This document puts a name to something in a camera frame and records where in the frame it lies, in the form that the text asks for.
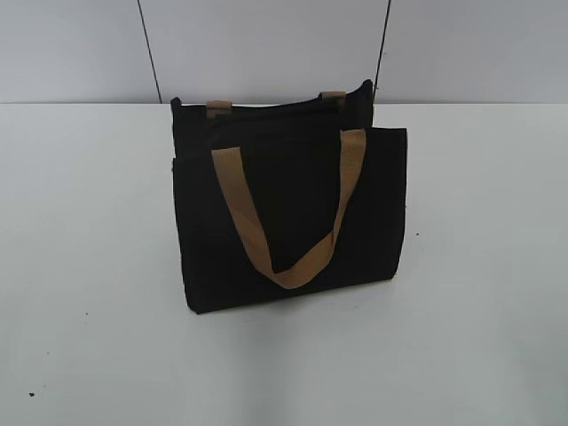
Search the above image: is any black tote bag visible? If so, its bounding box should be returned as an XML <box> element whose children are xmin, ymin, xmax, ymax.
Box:
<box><xmin>170</xmin><ymin>81</ymin><xmax>408</xmax><ymax>313</ymax></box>

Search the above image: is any tan front bag handle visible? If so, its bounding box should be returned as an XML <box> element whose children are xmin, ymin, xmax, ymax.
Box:
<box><xmin>211</xmin><ymin>130</ymin><xmax>367</xmax><ymax>290</ymax></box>

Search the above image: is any tan bag handle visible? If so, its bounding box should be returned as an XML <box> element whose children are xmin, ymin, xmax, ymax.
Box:
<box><xmin>211</xmin><ymin>130</ymin><xmax>367</xmax><ymax>290</ymax></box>
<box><xmin>206</xmin><ymin>91</ymin><xmax>347</xmax><ymax>120</ymax></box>

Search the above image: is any tan rear bag handle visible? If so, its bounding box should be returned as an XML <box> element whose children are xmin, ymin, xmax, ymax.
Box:
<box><xmin>206</xmin><ymin>91</ymin><xmax>347</xmax><ymax>120</ymax></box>

